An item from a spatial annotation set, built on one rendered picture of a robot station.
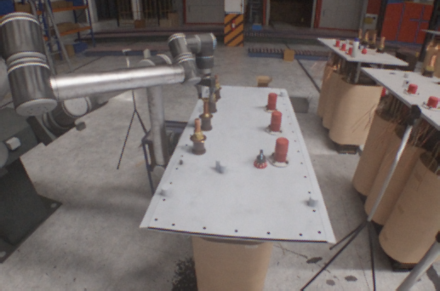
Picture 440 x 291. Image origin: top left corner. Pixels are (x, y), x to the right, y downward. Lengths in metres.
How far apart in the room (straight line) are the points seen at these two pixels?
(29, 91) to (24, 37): 0.21
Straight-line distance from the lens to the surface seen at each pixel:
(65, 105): 2.03
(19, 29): 1.11
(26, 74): 1.02
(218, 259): 1.48
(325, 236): 1.07
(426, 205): 2.30
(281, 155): 1.32
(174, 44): 1.35
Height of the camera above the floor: 2.17
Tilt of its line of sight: 29 degrees down
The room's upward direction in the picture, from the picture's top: straight up
